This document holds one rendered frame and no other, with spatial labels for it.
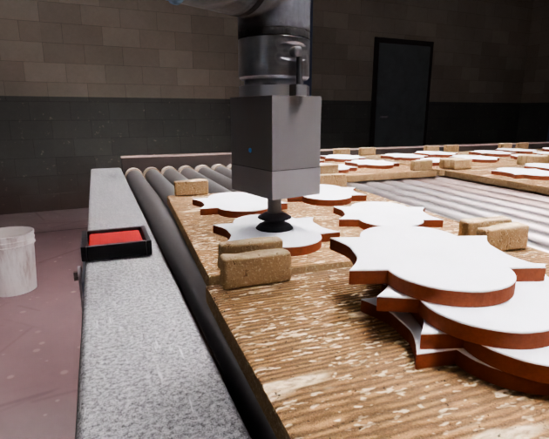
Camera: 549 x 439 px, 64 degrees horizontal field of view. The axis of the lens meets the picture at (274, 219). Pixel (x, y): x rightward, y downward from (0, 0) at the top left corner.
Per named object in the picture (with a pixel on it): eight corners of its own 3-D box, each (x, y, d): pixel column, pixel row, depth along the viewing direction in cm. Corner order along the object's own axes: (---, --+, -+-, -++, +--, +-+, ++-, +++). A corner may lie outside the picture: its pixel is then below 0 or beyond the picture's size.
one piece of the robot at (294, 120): (347, 60, 46) (342, 212, 50) (295, 67, 53) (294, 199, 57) (269, 53, 41) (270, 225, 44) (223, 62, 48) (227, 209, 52)
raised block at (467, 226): (466, 246, 47) (469, 221, 46) (454, 241, 49) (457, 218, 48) (511, 241, 49) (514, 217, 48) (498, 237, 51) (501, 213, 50)
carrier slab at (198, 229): (209, 293, 39) (208, 276, 38) (166, 204, 77) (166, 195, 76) (518, 254, 50) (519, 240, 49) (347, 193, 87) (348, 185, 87)
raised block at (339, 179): (318, 188, 83) (319, 174, 82) (315, 187, 85) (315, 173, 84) (347, 187, 85) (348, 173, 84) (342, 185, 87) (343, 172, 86)
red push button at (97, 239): (89, 259, 50) (88, 246, 49) (90, 244, 55) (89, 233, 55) (145, 253, 52) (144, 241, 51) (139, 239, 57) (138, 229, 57)
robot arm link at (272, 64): (281, 48, 51) (328, 38, 44) (281, 89, 52) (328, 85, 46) (225, 42, 47) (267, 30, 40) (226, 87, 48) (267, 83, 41)
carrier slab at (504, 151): (543, 169, 124) (545, 154, 123) (439, 156, 161) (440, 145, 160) (622, 164, 137) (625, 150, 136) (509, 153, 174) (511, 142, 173)
